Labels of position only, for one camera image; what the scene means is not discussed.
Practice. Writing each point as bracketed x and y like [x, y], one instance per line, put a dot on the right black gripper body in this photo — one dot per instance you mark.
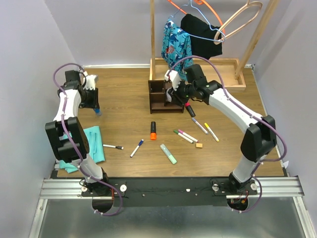
[183, 93]

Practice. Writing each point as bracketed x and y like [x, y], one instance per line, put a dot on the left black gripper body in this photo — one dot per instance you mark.
[90, 100]

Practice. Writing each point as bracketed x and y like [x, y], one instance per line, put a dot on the pink black highlighter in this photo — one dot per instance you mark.
[190, 110]

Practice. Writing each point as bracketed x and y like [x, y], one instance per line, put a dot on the blue cylindrical pin container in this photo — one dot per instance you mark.
[98, 112]

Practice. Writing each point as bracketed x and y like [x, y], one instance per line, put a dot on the orange black highlighter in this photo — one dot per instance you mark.
[153, 131]

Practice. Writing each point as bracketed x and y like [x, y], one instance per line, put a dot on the blue capped white marker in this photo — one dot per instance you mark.
[137, 147]

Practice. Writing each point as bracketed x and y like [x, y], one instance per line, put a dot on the mint green highlighter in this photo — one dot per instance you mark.
[168, 154]

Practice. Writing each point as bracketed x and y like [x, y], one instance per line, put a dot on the clear round pin container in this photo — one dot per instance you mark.
[169, 96]

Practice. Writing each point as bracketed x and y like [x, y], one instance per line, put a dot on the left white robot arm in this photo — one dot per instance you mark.
[72, 145]

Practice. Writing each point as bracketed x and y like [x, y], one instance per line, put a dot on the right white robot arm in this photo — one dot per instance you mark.
[259, 137]

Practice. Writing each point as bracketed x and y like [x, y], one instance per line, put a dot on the brown wooden desk organizer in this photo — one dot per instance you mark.
[157, 98]

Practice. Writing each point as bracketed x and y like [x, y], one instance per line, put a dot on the pink capped marker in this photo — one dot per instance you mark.
[188, 136]

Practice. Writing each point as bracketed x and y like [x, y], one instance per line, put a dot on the folded teal cloth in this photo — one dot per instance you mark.
[93, 135]

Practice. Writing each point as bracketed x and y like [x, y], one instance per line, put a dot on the yellow capped marker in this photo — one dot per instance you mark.
[211, 132]

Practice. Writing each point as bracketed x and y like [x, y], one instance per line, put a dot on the purple capped marker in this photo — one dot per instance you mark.
[200, 126]

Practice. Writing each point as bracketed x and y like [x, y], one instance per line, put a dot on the green capped marker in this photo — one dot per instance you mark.
[183, 136]

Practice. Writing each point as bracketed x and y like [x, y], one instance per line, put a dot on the blue patterned shorts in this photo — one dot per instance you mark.
[176, 43]

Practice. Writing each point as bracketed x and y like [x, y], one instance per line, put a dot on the black capped white marker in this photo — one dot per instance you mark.
[113, 146]

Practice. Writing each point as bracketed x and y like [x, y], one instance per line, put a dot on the black garment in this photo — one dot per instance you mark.
[201, 37]

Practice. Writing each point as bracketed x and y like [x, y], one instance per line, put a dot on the orange plastic hanger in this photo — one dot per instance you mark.
[201, 2]

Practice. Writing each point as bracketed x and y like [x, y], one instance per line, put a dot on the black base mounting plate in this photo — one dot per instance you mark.
[172, 191]

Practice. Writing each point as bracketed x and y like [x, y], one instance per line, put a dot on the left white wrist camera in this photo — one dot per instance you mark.
[90, 81]

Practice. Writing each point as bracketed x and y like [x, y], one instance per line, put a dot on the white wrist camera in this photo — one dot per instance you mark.
[173, 77]
[90, 81]

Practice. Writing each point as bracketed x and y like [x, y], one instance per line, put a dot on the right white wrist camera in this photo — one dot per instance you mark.
[173, 77]

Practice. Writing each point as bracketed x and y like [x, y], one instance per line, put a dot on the light blue wire hanger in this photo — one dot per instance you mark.
[220, 36]

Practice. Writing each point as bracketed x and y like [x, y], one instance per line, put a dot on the aluminium rail frame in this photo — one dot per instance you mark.
[126, 120]

